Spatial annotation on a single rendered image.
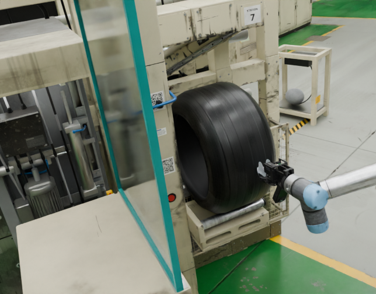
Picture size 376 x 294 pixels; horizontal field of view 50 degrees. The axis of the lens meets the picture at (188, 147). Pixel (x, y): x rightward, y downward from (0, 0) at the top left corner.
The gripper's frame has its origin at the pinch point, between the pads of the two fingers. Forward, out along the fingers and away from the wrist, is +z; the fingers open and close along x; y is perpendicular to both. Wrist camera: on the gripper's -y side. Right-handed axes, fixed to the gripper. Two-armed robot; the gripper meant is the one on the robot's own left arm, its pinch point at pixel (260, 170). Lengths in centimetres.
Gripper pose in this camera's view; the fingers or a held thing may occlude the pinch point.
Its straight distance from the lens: 163.7
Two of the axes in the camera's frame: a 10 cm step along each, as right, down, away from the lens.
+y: -1.5, -9.2, -3.6
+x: -9.0, 2.8, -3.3
